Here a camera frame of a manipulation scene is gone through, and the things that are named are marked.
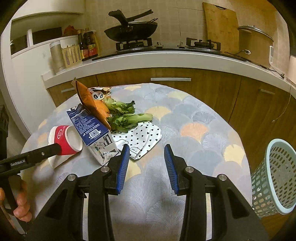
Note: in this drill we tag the black wok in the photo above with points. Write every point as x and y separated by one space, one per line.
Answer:
130 29

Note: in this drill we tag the heart pattern white cloth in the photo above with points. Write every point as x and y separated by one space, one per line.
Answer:
140 139

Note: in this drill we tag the dark sauce bottle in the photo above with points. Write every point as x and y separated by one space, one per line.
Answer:
90 41
83 47

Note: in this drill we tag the beige slotted utensil holder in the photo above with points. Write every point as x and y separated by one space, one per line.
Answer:
71 52

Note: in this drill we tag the steel stock pot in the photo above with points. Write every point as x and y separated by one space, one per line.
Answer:
254 45

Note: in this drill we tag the light blue plastic basket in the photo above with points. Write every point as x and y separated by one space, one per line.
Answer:
273 181

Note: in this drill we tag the blue white milk carton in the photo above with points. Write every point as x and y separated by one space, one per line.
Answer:
95 135

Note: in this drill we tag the green leafy vegetable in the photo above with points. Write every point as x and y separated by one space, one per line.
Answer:
123 117

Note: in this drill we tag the black gas stove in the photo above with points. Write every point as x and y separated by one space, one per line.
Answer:
191 45

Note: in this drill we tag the red paper cup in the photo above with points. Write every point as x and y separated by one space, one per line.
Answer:
67 138

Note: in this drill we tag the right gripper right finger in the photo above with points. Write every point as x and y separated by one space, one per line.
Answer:
232 216

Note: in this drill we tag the white thermometer device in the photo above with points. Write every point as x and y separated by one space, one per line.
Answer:
271 54

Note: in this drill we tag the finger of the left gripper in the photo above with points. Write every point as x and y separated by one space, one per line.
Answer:
40 154

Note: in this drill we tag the panda snack bag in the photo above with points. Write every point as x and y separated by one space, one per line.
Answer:
99 93

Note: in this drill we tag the person's left hand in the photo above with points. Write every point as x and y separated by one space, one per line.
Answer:
22 212

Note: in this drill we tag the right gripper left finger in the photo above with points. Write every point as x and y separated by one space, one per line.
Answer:
62 216

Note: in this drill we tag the orange chip bag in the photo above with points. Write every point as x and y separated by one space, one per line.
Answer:
88 102

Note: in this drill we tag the grey cylindrical canister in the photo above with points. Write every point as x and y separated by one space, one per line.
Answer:
57 56

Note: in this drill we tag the wooden cutting board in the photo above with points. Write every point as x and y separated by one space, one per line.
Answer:
222 27

